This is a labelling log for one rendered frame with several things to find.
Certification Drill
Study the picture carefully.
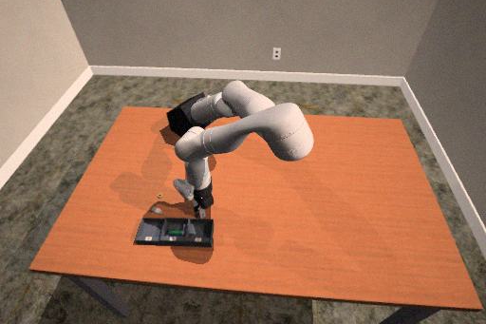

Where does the grey usb stick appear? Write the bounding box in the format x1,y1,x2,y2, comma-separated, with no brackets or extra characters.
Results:
151,206,162,214

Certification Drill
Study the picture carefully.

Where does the dark grey rack of three bins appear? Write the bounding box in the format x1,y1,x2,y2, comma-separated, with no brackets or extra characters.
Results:
136,218,215,248

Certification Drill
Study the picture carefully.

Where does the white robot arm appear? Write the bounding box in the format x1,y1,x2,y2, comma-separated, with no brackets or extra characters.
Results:
175,81,313,180

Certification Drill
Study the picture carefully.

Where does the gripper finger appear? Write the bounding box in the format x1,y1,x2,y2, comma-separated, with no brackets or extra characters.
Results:
191,199,199,213
197,206,206,219

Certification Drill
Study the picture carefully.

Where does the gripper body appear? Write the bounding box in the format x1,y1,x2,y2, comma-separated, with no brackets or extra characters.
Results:
173,170,214,209

